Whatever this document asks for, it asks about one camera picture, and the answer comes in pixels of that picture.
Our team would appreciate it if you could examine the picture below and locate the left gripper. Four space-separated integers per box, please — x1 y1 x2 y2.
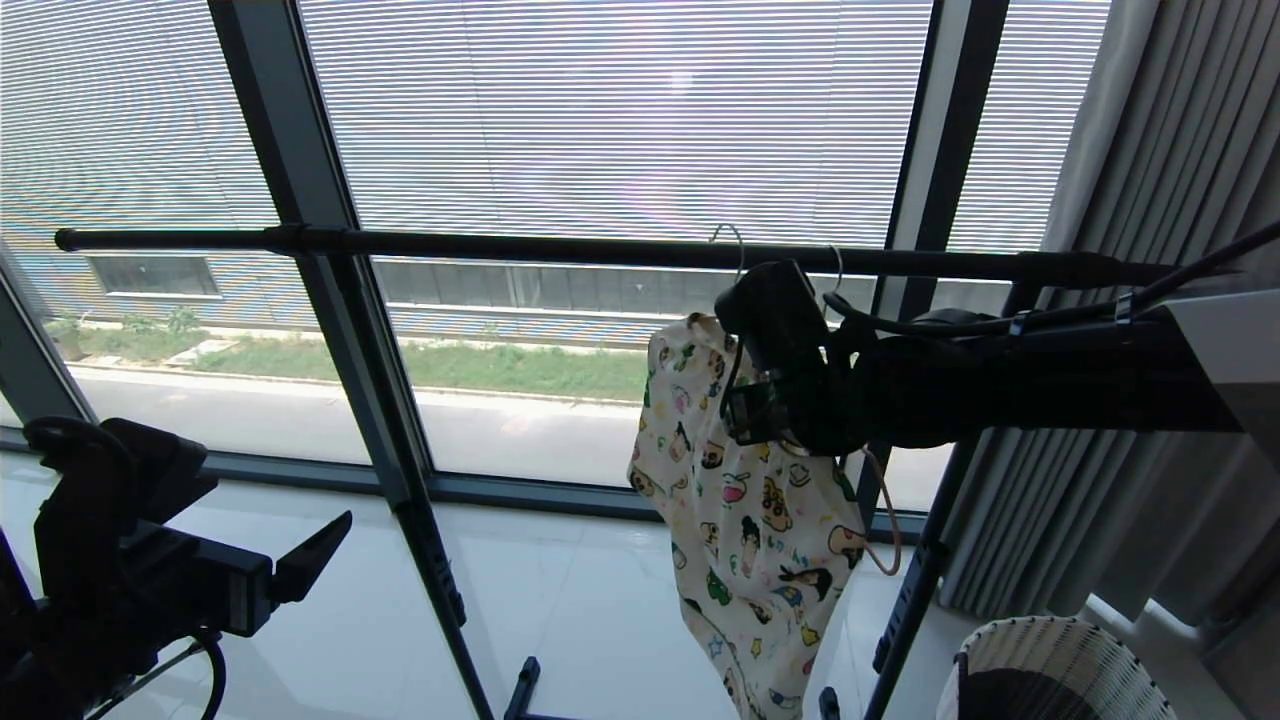
30 512 353 691

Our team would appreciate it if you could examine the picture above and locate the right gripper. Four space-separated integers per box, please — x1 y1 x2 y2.
722 350 863 459

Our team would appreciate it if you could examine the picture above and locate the pink clothes hanger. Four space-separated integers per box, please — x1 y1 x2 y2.
708 222 748 286
822 245 903 578

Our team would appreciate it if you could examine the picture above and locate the cream printed garment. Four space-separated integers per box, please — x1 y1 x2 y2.
628 312 869 720

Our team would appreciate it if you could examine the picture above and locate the white laundry basket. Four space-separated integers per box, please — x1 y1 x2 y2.
940 617 1181 720

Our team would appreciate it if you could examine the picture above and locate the black clothes rack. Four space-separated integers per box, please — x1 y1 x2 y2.
55 225 1181 720

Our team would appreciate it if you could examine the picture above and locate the window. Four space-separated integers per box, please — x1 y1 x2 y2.
0 0 1111 546

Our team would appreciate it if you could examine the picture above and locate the brown curtain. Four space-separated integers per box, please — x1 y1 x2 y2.
940 0 1280 661

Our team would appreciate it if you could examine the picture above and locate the thin black cable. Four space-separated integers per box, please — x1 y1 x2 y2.
85 640 206 720

